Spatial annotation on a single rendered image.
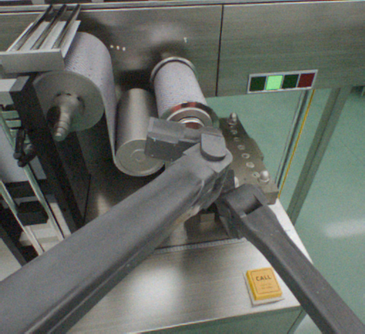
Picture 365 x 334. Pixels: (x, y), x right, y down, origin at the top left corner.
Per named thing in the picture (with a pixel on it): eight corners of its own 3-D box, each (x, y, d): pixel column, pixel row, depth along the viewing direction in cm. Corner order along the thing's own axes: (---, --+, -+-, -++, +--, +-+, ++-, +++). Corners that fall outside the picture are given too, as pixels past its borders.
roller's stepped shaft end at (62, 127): (51, 146, 50) (45, 132, 48) (58, 127, 55) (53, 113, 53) (70, 144, 51) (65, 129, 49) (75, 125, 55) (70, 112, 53)
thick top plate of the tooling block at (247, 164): (223, 211, 83) (224, 197, 79) (197, 132, 113) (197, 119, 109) (274, 204, 84) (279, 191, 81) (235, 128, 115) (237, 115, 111)
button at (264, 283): (254, 301, 70) (256, 297, 68) (245, 274, 75) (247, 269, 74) (281, 297, 71) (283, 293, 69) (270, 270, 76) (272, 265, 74)
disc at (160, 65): (148, 102, 89) (151, 55, 79) (148, 101, 89) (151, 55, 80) (194, 103, 92) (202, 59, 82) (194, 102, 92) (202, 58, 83)
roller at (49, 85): (44, 134, 62) (21, 74, 53) (63, 83, 81) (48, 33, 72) (109, 128, 64) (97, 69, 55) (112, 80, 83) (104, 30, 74)
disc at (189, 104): (155, 153, 69) (159, 100, 60) (155, 152, 70) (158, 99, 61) (212, 153, 72) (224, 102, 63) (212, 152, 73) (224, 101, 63)
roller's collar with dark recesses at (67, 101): (51, 134, 56) (40, 106, 52) (57, 117, 60) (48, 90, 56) (85, 131, 56) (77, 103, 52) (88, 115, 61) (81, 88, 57)
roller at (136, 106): (119, 178, 73) (111, 141, 65) (120, 123, 92) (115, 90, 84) (165, 173, 74) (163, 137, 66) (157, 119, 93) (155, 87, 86)
